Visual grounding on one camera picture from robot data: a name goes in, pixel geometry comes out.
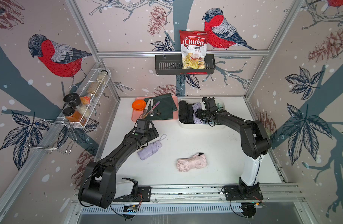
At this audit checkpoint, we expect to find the lavender umbrella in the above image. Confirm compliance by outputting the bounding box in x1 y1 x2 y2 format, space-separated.
137 134 167 161
192 102 204 125

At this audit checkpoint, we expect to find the black sleeved umbrella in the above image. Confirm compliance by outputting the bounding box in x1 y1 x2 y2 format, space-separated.
179 100 189 124

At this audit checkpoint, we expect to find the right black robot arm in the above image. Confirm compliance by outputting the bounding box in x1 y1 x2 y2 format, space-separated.
196 97 271 196

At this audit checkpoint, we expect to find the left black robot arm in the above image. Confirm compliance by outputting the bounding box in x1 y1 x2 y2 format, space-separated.
78 119 159 209

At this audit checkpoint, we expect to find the cream storage box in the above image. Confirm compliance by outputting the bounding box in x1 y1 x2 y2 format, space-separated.
178 98 226 130

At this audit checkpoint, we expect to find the pink folded umbrella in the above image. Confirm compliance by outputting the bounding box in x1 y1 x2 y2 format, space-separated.
176 153 207 172

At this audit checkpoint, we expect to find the iridescent ornate butter knife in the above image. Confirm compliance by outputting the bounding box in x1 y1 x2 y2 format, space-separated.
145 101 160 118

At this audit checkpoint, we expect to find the dark green cloth napkin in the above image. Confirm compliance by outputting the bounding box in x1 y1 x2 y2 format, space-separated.
144 94 178 120

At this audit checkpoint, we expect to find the green lidded glass jar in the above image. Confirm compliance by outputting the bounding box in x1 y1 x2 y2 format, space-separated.
265 128 273 138

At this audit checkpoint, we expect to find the Chuba cassava chips bag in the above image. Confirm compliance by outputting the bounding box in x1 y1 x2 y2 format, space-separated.
179 30 208 69

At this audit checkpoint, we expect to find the orange spice jar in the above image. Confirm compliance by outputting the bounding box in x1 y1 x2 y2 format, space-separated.
62 107 83 122

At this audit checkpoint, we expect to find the black lidded spice jar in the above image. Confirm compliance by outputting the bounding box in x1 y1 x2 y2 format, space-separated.
63 93 82 108

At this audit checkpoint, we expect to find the white handled silver spoon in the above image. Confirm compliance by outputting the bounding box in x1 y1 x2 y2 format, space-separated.
149 99 154 116

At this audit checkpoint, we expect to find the white handled knife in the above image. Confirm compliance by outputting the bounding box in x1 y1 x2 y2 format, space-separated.
141 99 153 119

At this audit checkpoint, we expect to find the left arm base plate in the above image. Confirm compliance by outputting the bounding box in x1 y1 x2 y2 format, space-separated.
113 186 151 202

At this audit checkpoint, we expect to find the black wall basket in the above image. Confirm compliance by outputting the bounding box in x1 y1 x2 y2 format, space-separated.
155 54 216 76

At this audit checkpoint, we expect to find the white wire spice rack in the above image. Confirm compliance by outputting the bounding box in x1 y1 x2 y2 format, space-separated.
64 68 111 128

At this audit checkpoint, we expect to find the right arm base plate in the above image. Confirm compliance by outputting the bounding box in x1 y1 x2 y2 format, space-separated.
221 183 264 201

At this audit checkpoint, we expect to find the wire hook rack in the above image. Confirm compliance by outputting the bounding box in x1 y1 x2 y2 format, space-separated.
25 119 77 155

